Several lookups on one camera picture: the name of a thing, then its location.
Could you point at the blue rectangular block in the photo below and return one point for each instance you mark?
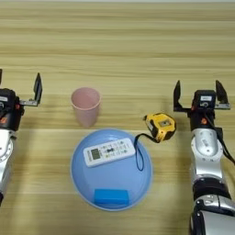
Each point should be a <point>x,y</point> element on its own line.
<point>111,197</point>

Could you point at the white remote control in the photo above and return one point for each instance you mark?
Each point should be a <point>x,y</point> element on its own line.
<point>108,152</point>

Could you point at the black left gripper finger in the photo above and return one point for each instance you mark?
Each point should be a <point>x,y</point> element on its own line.
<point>37,87</point>
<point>1,76</point>

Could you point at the blue round plate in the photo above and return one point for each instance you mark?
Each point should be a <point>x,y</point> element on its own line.
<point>113,180</point>

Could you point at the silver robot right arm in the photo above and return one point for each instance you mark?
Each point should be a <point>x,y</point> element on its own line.
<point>208,171</point>

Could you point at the yellow black tape measure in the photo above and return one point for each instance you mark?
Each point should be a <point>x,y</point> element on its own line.
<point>162,125</point>

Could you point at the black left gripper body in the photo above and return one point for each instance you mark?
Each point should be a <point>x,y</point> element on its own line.
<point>10,117</point>

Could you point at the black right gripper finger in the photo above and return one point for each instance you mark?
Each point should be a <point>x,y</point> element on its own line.
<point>176,95</point>
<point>221,91</point>

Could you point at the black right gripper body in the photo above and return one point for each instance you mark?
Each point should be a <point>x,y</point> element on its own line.
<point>199,119</point>

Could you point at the pink plastic cup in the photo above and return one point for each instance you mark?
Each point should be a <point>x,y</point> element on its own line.
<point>86,105</point>

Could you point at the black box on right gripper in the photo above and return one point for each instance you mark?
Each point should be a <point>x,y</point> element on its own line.
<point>204,98</point>

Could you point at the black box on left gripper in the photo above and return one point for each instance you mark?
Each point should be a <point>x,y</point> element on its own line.
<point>6,96</point>

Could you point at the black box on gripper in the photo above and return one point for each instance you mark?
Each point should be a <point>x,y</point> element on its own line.
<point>6,96</point>
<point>204,98</point>

